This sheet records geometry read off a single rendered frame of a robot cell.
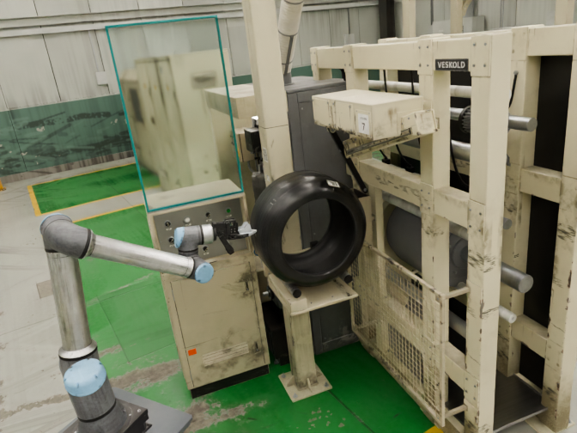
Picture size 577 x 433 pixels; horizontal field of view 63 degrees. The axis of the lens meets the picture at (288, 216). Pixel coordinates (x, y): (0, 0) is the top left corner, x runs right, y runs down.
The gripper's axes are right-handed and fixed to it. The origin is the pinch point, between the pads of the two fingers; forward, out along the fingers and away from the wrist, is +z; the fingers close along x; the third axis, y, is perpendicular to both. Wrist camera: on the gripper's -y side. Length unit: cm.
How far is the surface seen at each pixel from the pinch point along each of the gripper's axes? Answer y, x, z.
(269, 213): 11.1, -7.3, 5.3
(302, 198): 18.0, -11.2, 20.1
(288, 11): 103, 56, 38
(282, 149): 33.6, 26.6, 24.1
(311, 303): -39.3, -6.9, 27.0
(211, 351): -94, 51, -15
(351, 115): 55, -18, 40
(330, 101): 59, 3, 40
